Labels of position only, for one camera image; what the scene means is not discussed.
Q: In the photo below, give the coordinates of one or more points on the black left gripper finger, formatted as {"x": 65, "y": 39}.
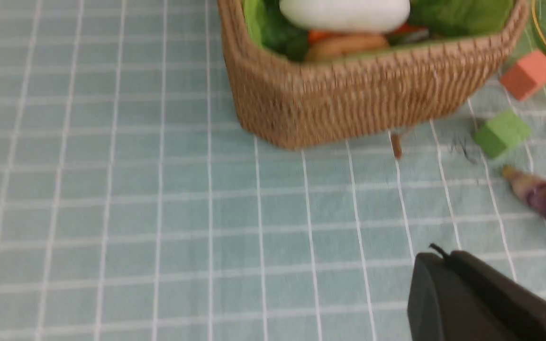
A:
{"x": 458, "y": 297}

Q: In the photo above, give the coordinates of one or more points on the tan potato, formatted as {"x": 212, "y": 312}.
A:
{"x": 333, "y": 47}

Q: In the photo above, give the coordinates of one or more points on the orange carrot with leaves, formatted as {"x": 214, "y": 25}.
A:
{"x": 395, "y": 37}

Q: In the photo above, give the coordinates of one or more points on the white radish with leaves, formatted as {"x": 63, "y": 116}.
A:
{"x": 282, "y": 26}

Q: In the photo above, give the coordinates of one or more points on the green foam cube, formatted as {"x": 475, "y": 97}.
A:
{"x": 501, "y": 134}

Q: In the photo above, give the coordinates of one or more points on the orange foam cube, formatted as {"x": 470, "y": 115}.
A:
{"x": 526, "y": 76}

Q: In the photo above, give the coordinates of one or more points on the woven wicker basket green lining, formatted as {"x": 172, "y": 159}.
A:
{"x": 295, "y": 106}

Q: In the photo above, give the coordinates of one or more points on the green checkered tablecloth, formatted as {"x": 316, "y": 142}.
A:
{"x": 133, "y": 207}

